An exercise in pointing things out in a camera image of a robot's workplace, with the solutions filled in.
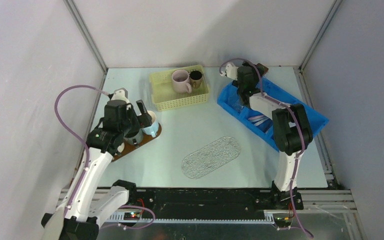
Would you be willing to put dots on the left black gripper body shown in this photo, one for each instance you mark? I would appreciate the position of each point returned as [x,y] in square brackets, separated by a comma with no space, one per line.
[132,120]

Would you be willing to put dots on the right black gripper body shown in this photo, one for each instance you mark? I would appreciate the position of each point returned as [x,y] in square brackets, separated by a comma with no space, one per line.
[256,75]

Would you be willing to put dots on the light blue mug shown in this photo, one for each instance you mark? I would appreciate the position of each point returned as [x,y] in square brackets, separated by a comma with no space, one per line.
[153,129]

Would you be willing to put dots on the dark grey mug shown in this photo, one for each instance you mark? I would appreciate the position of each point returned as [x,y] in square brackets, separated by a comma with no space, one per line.
[134,138]

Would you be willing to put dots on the pink mug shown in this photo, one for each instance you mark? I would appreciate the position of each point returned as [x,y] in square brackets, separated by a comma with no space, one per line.
[181,81]

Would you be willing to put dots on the clear container with brown lid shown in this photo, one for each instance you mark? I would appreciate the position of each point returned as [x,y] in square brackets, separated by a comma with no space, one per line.
[263,70]

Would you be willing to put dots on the white ribbed mug black rim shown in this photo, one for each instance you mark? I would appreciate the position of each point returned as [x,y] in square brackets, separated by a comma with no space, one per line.
[120,149]

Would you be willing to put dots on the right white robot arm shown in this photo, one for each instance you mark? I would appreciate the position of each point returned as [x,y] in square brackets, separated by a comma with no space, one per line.
[291,129]

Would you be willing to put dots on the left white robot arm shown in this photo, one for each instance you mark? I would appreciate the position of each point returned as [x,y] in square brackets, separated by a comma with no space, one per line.
[75,218]

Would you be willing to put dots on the brown wooden oval tray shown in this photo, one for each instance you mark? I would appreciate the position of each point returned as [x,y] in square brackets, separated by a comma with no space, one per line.
[129,148]

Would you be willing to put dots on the light blue toothbrush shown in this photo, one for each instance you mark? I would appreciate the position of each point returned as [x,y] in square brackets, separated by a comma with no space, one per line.
[261,121]

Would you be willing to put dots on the clear textured oval tray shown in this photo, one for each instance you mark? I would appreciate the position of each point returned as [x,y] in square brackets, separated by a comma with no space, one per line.
[211,157]

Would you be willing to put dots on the yellow perforated plastic basket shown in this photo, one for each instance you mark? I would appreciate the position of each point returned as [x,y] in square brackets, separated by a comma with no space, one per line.
[165,98]

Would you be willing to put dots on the clear textured plastic box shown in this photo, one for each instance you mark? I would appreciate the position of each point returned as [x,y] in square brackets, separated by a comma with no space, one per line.
[236,103]

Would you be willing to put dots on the brown mug black inside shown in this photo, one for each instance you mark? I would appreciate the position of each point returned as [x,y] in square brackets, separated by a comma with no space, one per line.
[196,78]

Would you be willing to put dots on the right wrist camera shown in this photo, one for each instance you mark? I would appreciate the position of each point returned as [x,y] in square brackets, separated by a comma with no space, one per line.
[230,70]

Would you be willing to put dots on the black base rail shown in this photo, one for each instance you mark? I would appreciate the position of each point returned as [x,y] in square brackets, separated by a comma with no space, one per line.
[215,204]

